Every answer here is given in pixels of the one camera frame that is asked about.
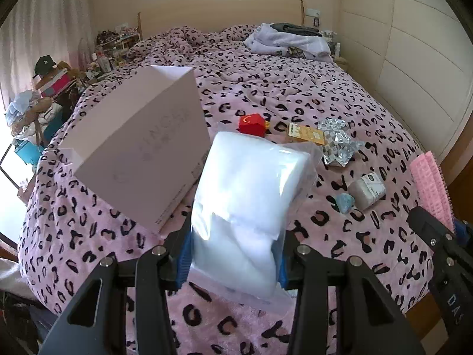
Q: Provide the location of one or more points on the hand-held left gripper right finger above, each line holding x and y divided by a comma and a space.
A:
282, 270

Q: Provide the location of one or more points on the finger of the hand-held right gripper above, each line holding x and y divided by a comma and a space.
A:
432, 229
462, 231

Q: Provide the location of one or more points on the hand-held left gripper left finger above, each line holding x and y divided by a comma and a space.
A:
182, 264

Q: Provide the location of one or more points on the pink hair brush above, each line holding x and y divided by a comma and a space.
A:
430, 185

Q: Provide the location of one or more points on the clear bag of white cotton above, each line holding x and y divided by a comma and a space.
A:
244, 207

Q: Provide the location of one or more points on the pale pink cardboard box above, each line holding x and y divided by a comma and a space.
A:
140, 144

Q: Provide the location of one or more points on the grey-white small jar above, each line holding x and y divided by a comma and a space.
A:
367, 190

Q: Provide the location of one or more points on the small light blue packet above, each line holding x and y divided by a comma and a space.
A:
345, 203

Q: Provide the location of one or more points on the crumpled silver foil wrapper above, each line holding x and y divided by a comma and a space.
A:
338, 144

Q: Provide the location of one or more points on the yellow snack packet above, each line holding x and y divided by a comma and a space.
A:
306, 133

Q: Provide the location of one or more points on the small red carton box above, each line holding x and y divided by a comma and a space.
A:
252, 124

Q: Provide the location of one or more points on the pink leopard print bed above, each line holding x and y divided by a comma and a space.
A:
281, 85

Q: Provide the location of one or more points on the cream wardrobe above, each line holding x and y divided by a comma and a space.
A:
414, 44

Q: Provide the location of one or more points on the teal box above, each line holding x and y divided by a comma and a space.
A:
29, 152

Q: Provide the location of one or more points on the bedside table with bottles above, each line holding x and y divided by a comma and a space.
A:
334, 46

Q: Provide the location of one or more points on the magenta storage box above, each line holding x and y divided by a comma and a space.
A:
54, 85

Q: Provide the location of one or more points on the folded clothes pile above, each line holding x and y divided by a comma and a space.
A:
281, 42

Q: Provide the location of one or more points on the light blue cloth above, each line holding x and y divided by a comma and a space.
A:
20, 103

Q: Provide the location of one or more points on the cluttered bedside shelf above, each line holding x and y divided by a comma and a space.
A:
114, 46

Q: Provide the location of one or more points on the black cap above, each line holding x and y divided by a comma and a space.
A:
45, 66

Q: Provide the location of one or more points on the dark folded garment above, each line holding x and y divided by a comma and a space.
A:
295, 27

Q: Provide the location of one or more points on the beige bed headboard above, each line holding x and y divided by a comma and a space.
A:
221, 13

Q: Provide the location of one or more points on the white sheer curtain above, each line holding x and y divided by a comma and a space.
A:
40, 26

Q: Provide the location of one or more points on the white wall socket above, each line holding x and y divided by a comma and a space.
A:
313, 13

